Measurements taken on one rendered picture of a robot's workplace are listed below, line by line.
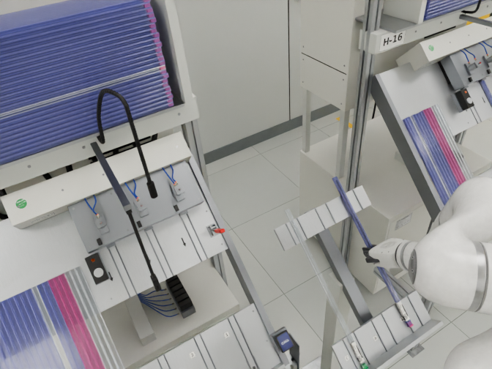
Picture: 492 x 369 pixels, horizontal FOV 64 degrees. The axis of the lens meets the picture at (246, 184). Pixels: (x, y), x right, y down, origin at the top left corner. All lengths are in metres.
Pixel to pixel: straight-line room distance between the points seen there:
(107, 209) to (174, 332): 0.57
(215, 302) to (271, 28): 2.09
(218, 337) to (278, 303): 1.06
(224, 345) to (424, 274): 0.74
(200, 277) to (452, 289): 1.14
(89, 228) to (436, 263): 0.84
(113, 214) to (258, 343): 0.56
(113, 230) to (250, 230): 1.58
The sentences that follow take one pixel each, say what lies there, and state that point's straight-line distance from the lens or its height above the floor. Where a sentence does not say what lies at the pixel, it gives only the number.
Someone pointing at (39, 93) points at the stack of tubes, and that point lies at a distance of 0.98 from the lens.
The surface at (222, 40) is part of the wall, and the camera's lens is 2.85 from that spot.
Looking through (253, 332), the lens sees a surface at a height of 0.80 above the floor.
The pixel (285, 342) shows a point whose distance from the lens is 1.23.
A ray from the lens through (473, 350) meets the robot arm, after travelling 0.70.
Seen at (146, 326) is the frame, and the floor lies 0.67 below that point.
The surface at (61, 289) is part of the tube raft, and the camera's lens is 1.17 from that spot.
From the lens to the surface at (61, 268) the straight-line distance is 1.19.
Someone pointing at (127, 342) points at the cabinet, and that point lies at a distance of 1.53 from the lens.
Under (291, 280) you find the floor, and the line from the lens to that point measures 2.33.
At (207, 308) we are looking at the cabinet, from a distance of 1.52.
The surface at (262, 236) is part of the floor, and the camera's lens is 2.55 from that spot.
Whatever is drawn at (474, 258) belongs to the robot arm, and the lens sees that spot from 0.63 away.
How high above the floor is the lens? 1.88
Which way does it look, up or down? 40 degrees down
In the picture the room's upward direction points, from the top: 6 degrees counter-clockwise
